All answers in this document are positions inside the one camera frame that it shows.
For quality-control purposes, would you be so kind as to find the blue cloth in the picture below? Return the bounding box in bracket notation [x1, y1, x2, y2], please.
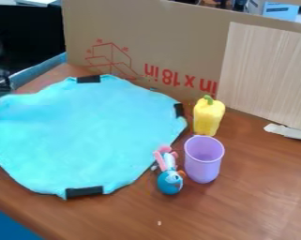
[0, 74, 189, 201]

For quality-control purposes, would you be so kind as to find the yellow toy pepper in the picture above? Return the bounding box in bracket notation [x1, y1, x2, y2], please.
[191, 94, 227, 137]

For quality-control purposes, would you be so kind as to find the blue plush bird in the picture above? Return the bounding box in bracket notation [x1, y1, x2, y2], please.
[151, 145, 188, 196]

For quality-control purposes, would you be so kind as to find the purple cup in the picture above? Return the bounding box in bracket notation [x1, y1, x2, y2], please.
[182, 134, 227, 185]

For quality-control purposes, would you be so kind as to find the cardboard box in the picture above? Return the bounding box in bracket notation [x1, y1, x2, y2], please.
[59, 0, 301, 106]

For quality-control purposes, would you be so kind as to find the light wooden board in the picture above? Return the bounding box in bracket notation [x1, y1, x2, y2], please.
[215, 21, 301, 132]

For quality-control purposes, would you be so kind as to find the white paper scrap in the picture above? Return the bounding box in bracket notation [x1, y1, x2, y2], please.
[263, 123, 301, 143]

